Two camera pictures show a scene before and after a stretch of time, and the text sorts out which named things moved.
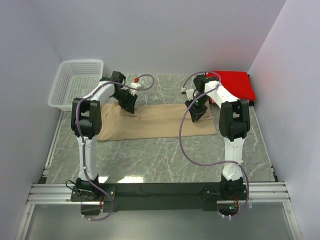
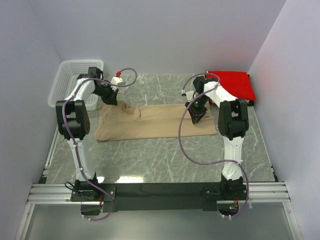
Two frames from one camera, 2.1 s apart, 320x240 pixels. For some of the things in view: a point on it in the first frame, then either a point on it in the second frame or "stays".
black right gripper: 196,113 stays
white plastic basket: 74,78 stays
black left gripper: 129,105 -> 112,99
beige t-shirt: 147,121 stays
